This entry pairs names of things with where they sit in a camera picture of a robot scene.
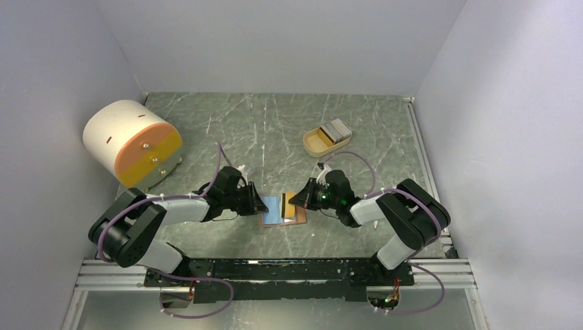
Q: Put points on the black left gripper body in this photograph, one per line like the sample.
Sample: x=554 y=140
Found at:
x=240 y=201

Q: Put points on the beige oval tray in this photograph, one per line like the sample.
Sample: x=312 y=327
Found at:
x=317 y=144

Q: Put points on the tan leather card holder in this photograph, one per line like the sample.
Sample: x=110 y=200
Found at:
x=272 y=218

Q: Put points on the yellow black striped card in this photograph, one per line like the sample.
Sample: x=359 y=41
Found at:
x=287 y=210

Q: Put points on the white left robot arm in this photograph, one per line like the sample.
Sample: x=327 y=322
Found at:
x=125 y=233

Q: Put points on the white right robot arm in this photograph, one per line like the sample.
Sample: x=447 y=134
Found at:
x=416 y=217

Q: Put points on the stack of credit cards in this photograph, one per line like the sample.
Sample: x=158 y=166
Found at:
x=333 y=132

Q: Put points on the white cylindrical drawer unit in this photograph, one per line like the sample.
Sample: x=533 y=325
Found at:
x=136 y=146

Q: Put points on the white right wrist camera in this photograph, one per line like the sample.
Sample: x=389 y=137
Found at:
x=324 y=170

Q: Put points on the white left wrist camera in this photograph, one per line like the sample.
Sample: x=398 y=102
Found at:
x=245 y=171

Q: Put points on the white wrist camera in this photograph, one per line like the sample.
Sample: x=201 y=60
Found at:
x=324 y=170
x=245 y=171

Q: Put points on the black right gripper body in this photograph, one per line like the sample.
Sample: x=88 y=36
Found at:
x=322 y=198

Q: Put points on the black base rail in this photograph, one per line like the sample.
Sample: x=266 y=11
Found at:
x=212 y=280

